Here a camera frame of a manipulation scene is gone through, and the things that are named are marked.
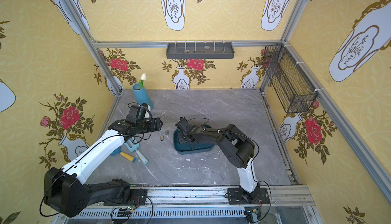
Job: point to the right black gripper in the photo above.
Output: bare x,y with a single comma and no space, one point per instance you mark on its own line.
183,127

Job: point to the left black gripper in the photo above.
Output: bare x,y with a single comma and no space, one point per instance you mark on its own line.
157,124

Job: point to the teal plastic storage box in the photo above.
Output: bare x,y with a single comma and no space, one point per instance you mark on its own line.
182,146

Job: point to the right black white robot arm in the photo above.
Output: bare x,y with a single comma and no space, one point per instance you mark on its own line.
236,147

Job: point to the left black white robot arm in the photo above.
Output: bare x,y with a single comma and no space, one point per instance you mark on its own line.
66,190

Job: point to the light blue toy fork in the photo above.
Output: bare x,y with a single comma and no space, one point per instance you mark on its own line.
132,145

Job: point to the teal blue vase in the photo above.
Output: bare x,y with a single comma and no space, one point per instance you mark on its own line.
141,95

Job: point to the white tulip flower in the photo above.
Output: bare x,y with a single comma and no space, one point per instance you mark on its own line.
142,80

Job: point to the yellow handled toy tool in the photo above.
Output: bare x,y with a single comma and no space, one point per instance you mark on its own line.
126,156

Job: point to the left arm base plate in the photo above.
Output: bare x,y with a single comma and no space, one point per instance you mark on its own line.
136,197

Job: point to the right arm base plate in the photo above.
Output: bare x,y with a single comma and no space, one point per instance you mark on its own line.
238,196

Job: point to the grey wall shelf tray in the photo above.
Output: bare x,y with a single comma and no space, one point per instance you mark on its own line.
200,50

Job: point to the black wire mesh basket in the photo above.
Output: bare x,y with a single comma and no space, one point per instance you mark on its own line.
293,88

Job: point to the aluminium front rail frame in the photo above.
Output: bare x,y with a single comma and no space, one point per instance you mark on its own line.
289,205

